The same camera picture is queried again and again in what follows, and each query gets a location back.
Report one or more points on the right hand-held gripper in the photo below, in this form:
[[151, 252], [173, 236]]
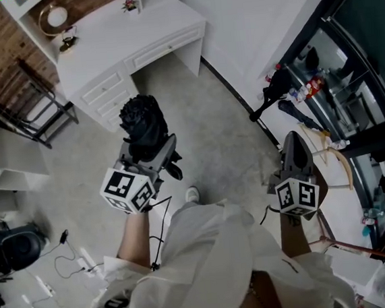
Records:
[[296, 195]]

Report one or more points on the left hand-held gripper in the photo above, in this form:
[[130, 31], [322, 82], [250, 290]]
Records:
[[125, 190]]

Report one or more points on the person's right forearm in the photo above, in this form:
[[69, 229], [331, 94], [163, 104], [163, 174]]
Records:
[[293, 238]]

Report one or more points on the person's left forearm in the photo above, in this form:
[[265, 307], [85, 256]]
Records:
[[135, 243]]

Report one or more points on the brown round stool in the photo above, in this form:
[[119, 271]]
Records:
[[322, 198]]

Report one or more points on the person's white left shoe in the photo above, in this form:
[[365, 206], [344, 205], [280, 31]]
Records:
[[192, 194]]

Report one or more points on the white window counter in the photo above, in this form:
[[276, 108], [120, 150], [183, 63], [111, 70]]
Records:
[[340, 210]]

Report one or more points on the clear plastic bottle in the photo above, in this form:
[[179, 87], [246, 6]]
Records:
[[297, 95]]

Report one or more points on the black tripod device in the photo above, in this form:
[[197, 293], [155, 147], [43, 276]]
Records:
[[276, 87]]

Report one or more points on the red snack packet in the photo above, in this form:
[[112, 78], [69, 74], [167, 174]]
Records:
[[315, 85]]

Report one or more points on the brown wooden pole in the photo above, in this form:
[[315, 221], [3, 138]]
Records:
[[368, 251]]

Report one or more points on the white table with drawers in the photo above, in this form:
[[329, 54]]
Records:
[[117, 38]]

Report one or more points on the black power adapter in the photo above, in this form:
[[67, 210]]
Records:
[[64, 236]]

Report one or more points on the person's white shirt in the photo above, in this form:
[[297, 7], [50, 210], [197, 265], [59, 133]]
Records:
[[209, 260]]

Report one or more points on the white power strip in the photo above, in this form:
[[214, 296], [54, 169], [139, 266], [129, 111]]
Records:
[[82, 263]]

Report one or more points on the pink flowers in pot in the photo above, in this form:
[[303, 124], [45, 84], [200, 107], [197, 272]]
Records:
[[130, 4]]

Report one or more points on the black framed glass window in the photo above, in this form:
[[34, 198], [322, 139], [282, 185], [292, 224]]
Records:
[[370, 31]]

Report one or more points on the black office chair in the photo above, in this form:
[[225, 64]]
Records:
[[18, 248]]

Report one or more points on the white shelf unit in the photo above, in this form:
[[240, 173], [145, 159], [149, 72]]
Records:
[[22, 17]]

